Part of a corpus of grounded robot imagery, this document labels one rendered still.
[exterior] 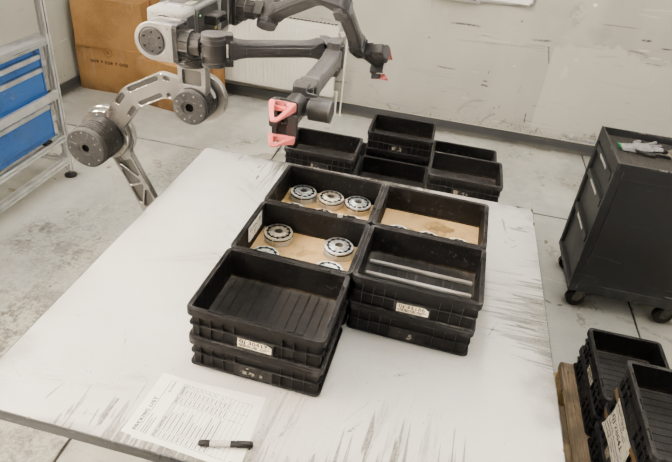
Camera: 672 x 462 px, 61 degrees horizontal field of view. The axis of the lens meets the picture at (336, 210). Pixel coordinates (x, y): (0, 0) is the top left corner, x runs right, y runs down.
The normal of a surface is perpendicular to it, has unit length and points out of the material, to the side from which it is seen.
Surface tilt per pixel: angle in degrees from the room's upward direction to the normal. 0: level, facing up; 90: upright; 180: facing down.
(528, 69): 90
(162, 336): 0
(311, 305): 0
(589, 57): 90
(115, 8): 89
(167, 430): 0
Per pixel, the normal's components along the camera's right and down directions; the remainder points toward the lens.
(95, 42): -0.14, 0.54
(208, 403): 0.09, -0.84
